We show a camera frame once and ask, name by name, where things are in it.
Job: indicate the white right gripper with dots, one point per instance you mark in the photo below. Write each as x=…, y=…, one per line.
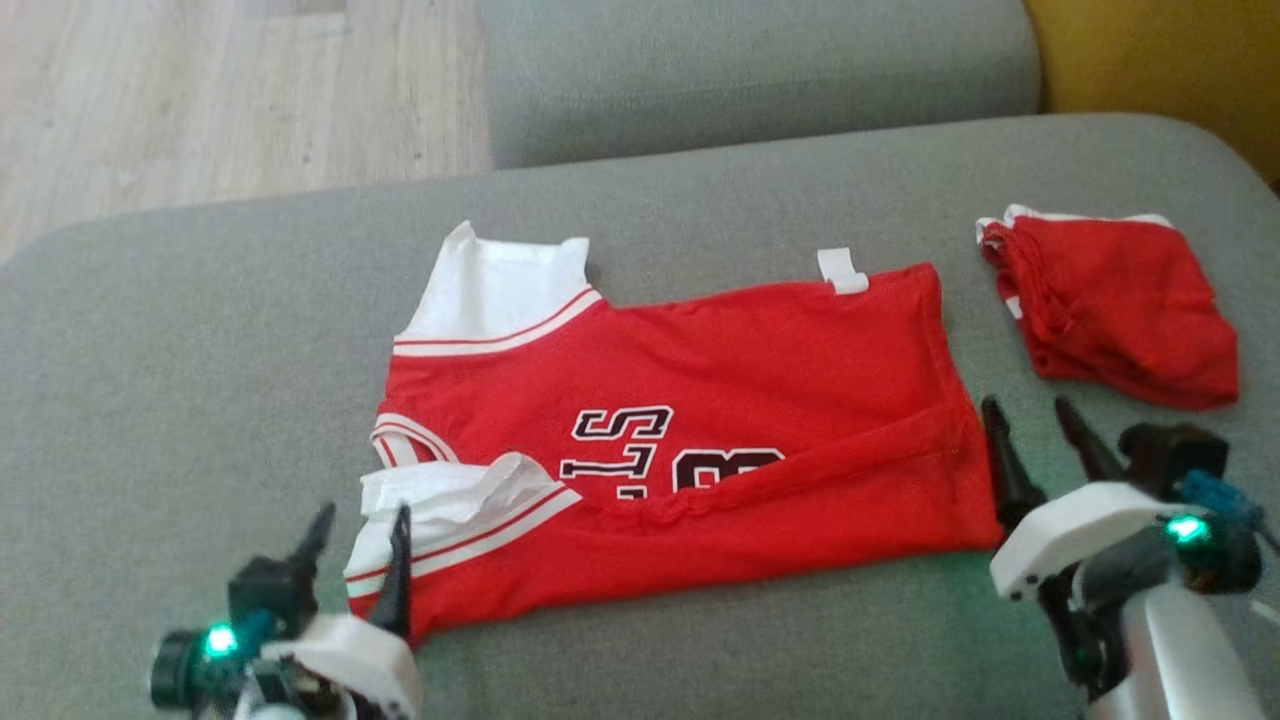
x=1070, y=525

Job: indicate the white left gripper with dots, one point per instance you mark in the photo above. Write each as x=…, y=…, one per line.
x=360, y=665

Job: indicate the red shorts white trim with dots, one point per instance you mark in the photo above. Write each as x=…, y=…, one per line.
x=1120, y=310

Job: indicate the red basketball jersey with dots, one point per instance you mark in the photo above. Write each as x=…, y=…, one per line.
x=750, y=370

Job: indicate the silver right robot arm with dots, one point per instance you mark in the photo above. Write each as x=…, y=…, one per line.
x=1170, y=660

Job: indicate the grey sofa seat cushion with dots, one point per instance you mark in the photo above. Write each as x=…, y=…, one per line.
x=200, y=350

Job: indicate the yellow fabric cushion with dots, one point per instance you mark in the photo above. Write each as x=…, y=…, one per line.
x=1170, y=70

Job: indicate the grey sofa back cushion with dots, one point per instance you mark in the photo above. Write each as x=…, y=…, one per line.
x=750, y=70

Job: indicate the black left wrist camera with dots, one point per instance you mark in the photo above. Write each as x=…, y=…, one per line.
x=265, y=595

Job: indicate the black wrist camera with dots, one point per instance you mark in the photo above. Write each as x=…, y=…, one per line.
x=265, y=595
x=1170, y=455

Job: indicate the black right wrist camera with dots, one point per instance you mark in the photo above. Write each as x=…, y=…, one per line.
x=1170, y=455

